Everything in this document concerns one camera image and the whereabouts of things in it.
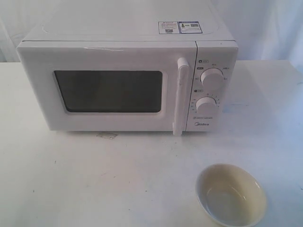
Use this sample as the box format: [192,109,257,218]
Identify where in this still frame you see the clear tape patch on table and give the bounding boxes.
[96,132,118,140]

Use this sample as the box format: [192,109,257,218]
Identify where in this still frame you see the white microwave door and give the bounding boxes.
[17,41,197,135]

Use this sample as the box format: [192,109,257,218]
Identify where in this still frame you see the cream ceramic bowl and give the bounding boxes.
[195,163,267,227]

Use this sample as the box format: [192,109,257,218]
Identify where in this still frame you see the upper white control knob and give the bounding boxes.
[200,68,224,90]

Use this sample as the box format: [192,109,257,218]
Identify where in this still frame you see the lower white control knob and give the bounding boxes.
[196,97,217,116]

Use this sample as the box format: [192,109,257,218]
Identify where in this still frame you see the white control knob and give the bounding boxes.
[200,68,224,90]
[196,97,217,116]

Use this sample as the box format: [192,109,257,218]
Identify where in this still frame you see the blue warning sticker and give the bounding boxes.
[158,21,203,34]

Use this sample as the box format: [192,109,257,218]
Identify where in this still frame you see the white microwave oven body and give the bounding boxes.
[21,0,238,132]

